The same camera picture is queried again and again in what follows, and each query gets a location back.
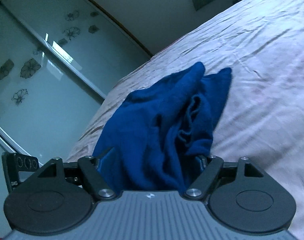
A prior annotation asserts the beige wrinkled bed sheet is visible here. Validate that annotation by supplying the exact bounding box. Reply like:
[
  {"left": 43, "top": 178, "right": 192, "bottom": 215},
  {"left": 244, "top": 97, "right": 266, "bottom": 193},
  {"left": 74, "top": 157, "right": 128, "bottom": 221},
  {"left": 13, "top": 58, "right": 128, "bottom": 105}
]
[{"left": 67, "top": 0, "right": 304, "bottom": 239}]

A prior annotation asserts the glass sliding wardrobe door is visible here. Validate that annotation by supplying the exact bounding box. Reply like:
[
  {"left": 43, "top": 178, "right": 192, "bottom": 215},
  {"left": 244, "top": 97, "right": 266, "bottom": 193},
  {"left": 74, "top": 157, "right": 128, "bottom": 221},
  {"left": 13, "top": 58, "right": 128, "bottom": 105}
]
[{"left": 0, "top": 0, "right": 150, "bottom": 238}]

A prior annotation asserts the dark blue knit sweater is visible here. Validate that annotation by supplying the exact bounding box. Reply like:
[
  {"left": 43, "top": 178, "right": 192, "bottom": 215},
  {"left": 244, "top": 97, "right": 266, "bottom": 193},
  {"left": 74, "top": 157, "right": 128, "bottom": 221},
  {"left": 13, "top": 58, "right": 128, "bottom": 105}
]
[{"left": 93, "top": 62, "right": 232, "bottom": 193}]

